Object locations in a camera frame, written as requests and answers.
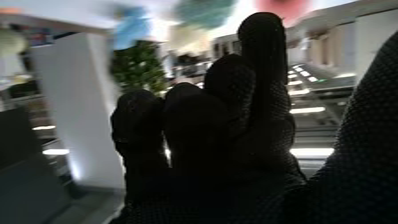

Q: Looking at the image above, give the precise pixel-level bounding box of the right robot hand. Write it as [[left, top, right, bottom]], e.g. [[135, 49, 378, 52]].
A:
[[108, 11, 398, 224]]

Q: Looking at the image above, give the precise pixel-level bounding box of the green plant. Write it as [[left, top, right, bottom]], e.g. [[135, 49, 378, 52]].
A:
[[108, 39, 170, 98]]

